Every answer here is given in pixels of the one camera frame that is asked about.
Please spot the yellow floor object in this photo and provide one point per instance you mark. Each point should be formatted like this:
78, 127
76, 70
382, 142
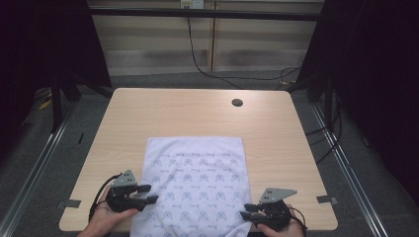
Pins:
45, 104

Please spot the person's right hand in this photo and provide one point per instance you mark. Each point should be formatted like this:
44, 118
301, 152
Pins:
291, 227

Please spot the white patterned towel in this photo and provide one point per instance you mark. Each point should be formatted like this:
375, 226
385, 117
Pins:
194, 184

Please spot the white wall socket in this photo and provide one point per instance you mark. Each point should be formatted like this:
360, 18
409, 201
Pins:
192, 3

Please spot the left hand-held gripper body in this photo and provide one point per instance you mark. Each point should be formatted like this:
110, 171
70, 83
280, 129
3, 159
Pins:
123, 199

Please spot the person's left hand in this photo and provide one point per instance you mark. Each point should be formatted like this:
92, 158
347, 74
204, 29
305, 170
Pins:
105, 219

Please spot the black curtain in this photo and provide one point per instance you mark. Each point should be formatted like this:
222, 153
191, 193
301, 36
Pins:
39, 49
378, 82

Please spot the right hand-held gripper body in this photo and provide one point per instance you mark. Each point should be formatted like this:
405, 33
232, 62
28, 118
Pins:
275, 214

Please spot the grey tape strip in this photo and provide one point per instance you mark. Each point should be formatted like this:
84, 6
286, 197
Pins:
326, 199
70, 203

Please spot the dark round table grommet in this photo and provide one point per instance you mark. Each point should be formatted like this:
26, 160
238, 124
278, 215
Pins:
237, 102

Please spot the black metal stand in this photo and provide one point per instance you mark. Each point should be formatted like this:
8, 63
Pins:
56, 105
328, 105

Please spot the small black floor object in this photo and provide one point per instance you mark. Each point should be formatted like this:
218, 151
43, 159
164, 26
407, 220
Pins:
80, 138

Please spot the aluminium floor rail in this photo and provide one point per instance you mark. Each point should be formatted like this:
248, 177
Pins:
349, 171
36, 168

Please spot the black horizontal frame bar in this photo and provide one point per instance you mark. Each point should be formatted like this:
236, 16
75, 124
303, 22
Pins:
204, 14

